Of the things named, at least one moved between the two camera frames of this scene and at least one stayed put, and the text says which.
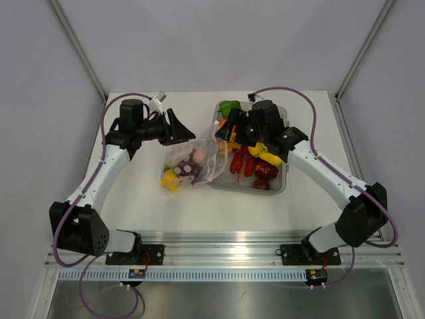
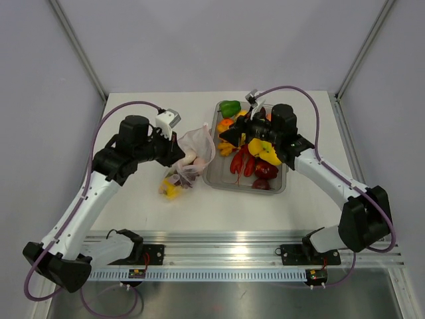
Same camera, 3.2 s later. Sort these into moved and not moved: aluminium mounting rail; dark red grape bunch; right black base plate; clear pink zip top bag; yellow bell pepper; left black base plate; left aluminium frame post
Moved: dark red grape bunch; clear pink zip top bag; yellow bell pepper
Not moved: aluminium mounting rail; left aluminium frame post; right black base plate; left black base plate
